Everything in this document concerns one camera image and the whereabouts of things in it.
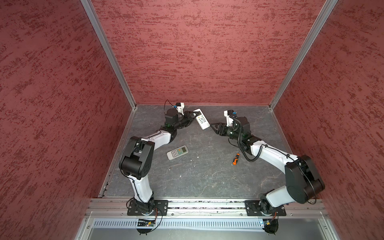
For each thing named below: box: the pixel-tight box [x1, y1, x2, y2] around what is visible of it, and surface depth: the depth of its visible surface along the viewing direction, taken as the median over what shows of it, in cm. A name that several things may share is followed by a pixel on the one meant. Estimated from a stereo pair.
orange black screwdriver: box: [231, 153, 240, 166], surface depth 91 cm
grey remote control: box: [166, 145, 189, 161], surface depth 94 cm
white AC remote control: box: [193, 108, 211, 130], surface depth 88 cm
